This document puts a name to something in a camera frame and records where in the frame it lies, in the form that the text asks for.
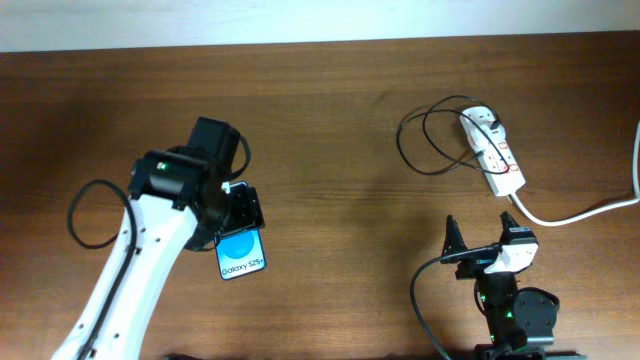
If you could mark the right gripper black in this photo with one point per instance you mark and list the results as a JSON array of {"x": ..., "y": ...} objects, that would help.
[{"x": 454, "y": 241}]

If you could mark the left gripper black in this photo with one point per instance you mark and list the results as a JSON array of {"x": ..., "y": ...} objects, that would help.
[{"x": 202, "y": 237}]

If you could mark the blue Galaxy smartphone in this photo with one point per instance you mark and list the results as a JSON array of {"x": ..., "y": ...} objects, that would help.
[{"x": 240, "y": 253}]

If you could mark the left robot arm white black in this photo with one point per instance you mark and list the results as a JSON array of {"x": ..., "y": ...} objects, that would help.
[{"x": 185, "y": 198}]

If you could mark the white power strip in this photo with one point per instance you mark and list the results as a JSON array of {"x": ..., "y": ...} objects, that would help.
[{"x": 487, "y": 137}]

